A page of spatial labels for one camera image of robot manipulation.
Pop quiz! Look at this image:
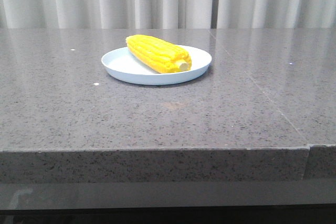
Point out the yellow corn cob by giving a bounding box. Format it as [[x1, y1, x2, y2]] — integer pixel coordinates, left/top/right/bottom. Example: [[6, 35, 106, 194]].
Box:
[[125, 35, 192, 73]]

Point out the light blue round plate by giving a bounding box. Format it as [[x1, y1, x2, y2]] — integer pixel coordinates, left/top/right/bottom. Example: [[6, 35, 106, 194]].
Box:
[[101, 45, 212, 86]]

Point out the white pleated curtain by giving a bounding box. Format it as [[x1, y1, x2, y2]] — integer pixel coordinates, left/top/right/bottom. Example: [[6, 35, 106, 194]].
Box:
[[1, 0, 335, 29]]

